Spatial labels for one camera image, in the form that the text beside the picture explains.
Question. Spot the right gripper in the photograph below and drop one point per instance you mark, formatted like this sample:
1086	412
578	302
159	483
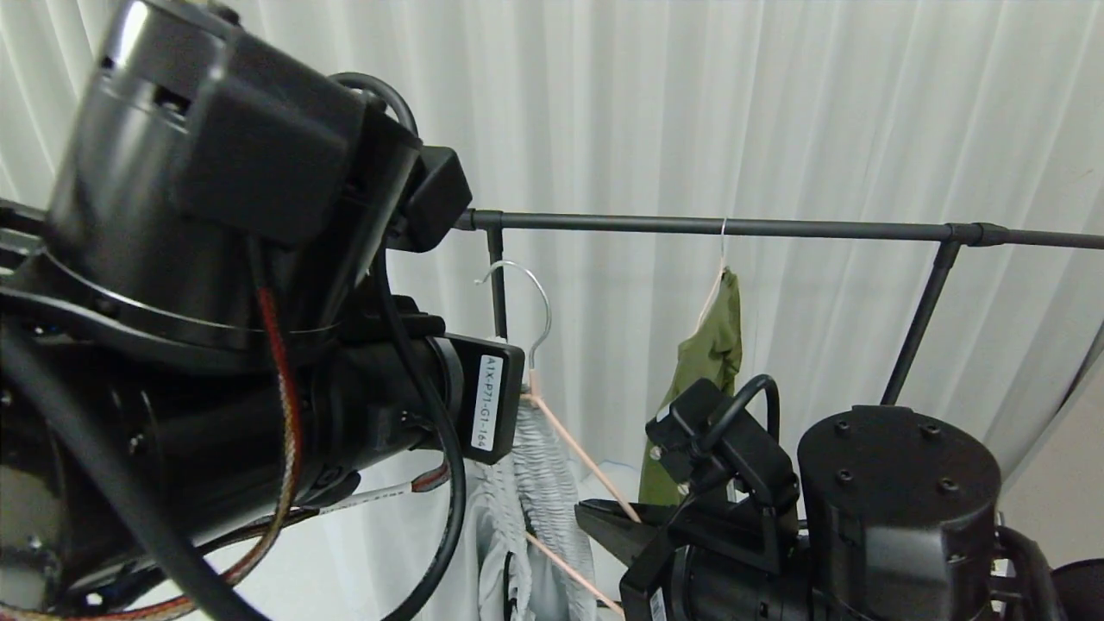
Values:
724	586

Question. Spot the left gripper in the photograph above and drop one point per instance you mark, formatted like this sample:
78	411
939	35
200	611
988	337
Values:
388	405

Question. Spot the pale grey shorts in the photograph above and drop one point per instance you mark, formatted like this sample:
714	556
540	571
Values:
543	483

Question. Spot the pink clothes hanger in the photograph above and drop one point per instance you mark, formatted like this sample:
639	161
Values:
532	384
723	241

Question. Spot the green printed sleeveless shirt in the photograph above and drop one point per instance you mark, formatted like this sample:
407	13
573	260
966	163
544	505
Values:
707	362

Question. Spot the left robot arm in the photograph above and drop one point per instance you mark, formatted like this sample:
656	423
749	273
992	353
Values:
172	216

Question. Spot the black clothes rack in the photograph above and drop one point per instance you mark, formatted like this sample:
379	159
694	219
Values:
776	228

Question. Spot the white curtain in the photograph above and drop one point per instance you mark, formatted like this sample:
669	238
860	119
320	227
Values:
43	86
690	112

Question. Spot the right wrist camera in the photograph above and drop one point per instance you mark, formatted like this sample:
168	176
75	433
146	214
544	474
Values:
742	448

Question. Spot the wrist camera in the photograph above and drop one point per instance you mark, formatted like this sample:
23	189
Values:
435	198
742	448

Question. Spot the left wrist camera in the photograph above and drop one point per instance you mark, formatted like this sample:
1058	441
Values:
435	198

